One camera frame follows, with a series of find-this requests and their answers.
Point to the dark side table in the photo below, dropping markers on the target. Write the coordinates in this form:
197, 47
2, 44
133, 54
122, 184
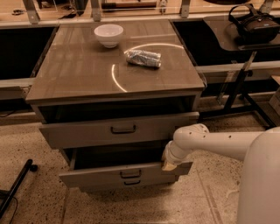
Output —
230, 40

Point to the silver foil snack bag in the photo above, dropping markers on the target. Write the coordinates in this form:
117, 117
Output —
143, 58

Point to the grey bottom drawer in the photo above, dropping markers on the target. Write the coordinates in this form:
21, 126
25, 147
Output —
127, 183

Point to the white bowl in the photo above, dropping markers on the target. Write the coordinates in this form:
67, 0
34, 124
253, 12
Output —
109, 35

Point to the metal railing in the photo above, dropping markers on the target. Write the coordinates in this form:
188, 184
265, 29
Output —
15, 13

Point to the grey drawer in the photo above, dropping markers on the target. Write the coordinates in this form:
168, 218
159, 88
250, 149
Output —
127, 183
115, 131
105, 165

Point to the grey top drawer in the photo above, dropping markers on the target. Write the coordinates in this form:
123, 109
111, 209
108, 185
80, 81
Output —
115, 131

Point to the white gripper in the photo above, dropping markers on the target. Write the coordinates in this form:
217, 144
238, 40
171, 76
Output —
170, 157

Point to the black stand leg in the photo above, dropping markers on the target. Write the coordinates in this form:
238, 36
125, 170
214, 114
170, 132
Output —
7, 196

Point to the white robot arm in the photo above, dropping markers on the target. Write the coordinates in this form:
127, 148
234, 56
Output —
259, 196

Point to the grey drawer cabinet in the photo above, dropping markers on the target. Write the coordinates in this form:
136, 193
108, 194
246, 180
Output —
80, 80

